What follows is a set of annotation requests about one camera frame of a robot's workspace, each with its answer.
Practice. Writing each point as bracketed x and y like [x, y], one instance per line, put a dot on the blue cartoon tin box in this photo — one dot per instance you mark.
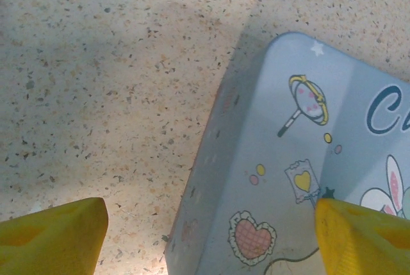
[272, 159]

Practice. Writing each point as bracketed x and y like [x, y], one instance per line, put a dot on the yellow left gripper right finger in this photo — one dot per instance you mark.
[368, 243]

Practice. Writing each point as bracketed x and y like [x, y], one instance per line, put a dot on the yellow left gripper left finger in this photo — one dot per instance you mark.
[48, 243]

